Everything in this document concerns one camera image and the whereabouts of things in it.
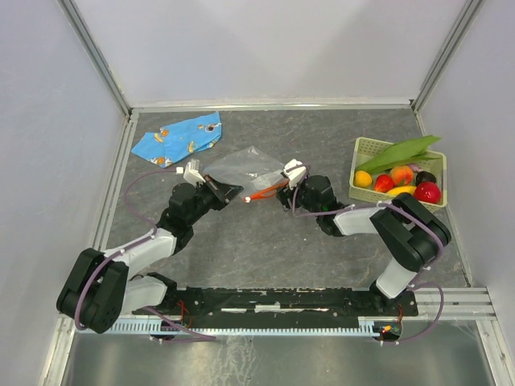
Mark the red strawberry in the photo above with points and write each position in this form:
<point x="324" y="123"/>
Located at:
<point x="383" y="184"/>

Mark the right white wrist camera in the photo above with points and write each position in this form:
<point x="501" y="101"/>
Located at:
<point x="294" y="171"/>

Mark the dark purple eggplant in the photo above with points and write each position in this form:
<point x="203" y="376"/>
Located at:
<point x="415" y="168"/>

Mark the red apple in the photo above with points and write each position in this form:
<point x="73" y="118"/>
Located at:
<point x="428" y="192"/>

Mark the light blue cable duct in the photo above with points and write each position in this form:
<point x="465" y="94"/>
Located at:
<point x="156" y="327"/>

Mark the green leaf vegetable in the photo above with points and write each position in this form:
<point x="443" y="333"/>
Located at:
<point x="400" y="154"/>

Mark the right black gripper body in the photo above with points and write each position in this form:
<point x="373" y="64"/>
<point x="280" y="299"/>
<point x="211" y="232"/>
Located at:
<point x="301" y="196"/>

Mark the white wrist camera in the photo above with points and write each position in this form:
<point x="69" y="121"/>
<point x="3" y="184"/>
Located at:
<point x="191" y="173"/>
<point x="294" y="171"/>

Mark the blue patterned cloth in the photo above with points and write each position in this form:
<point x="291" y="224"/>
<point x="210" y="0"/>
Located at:
<point x="175" y="142"/>

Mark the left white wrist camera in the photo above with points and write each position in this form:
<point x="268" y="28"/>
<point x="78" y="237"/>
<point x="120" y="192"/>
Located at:
<point x="191" y="173"/>

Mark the yellow banana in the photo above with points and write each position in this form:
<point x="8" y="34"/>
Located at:
<point x="409" y="189"/>

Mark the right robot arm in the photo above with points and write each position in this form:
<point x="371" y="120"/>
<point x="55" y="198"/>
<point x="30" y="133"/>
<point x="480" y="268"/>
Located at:
<point x="411" y="233"/>

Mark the small orange mango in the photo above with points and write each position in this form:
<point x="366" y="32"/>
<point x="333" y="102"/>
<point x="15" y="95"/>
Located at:
<point x="362" y="179"/>

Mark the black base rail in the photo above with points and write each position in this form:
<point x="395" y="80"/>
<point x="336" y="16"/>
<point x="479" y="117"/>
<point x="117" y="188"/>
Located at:
<point x="329" y="307"/>

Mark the orange peach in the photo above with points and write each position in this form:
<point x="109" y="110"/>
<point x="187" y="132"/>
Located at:
<point x="401" y="175"/>

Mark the clear zip top bag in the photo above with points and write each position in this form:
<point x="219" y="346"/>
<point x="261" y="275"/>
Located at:
<point x="251" y="168"/>

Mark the pale green plastic basket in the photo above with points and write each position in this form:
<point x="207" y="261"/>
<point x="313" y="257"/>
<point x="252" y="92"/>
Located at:
<point x="366" y="148"/>

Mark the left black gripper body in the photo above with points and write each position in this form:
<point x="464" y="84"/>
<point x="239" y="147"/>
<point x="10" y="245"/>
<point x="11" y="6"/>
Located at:
<point x="210" y="195"/>

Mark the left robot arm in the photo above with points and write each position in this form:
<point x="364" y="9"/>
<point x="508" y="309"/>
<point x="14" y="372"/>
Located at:
<point x="102" y="284"/>

